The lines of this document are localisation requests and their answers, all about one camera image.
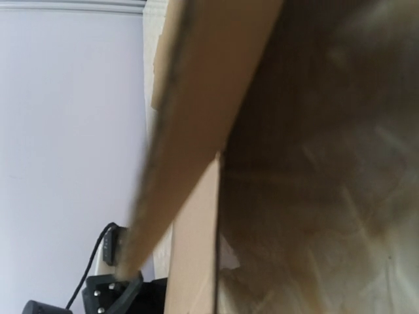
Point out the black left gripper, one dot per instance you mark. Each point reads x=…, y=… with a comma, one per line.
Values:
x=104, y=294

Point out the brown cardboard box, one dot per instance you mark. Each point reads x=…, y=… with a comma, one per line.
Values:
x=284, y=156

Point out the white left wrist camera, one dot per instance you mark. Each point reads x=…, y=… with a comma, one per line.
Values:
x=108, y=251

